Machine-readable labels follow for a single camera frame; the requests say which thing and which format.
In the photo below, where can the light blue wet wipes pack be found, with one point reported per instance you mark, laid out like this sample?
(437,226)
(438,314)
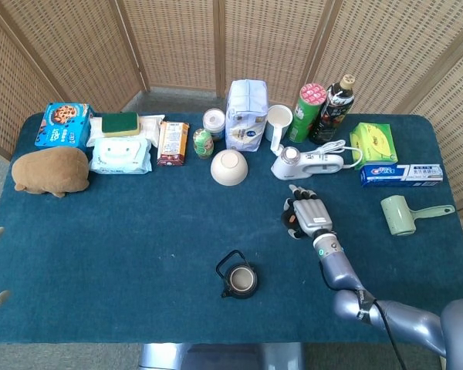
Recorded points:
(119,156)

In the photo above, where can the rattan folding screen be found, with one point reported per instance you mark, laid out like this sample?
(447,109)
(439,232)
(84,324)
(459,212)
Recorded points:
(81,50)

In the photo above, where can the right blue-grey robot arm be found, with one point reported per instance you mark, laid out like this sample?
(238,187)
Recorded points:
(339,270)

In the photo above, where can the white measuring cup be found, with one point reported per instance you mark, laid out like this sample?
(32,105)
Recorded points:
(279,117)

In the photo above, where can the blue and white toothpaste box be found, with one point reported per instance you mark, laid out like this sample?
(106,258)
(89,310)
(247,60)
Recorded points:
(401,175)

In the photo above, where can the blue table cloth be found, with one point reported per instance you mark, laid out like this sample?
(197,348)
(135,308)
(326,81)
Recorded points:
(119,250)

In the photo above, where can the green and yellow sponge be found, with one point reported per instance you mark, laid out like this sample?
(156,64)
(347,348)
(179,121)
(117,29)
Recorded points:
(120,123)

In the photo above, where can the cream upturned bowl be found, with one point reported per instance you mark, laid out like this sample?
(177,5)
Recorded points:
(228,167)

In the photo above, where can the green tissue pack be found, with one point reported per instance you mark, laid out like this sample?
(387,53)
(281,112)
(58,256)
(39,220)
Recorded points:
(374,142)

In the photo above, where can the dark beverage bottle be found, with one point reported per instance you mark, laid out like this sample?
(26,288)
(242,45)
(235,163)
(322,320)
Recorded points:
(332,115)

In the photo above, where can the black teapot lid orange knob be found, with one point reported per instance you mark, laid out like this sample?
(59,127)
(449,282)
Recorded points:
(289,219)

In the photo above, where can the brown plush toy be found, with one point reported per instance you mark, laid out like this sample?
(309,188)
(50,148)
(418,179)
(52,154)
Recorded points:
(50,171)

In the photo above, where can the orange and brown snack box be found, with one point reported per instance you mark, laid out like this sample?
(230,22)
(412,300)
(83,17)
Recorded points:
(173,142)

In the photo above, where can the black cast iron teapot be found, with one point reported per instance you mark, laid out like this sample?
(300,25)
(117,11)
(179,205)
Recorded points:
(231,291)

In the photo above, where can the white handheld garment steamer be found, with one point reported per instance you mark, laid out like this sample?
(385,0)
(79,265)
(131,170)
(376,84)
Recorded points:
(289,165)

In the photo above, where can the green chips can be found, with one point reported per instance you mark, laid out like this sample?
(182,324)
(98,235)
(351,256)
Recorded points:
(306,112)

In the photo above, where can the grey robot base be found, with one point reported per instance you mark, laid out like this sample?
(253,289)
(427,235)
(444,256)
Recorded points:
(216,356)

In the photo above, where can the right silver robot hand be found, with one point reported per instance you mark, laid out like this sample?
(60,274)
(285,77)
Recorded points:
(312,214)

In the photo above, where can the blue cookie box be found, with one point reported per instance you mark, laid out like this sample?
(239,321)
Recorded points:
(61,123)

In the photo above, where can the green lint roller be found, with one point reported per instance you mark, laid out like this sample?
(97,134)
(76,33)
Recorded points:
(399,216)

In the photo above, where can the white paper pack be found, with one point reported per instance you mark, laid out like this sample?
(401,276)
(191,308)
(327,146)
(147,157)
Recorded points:
(247,115)

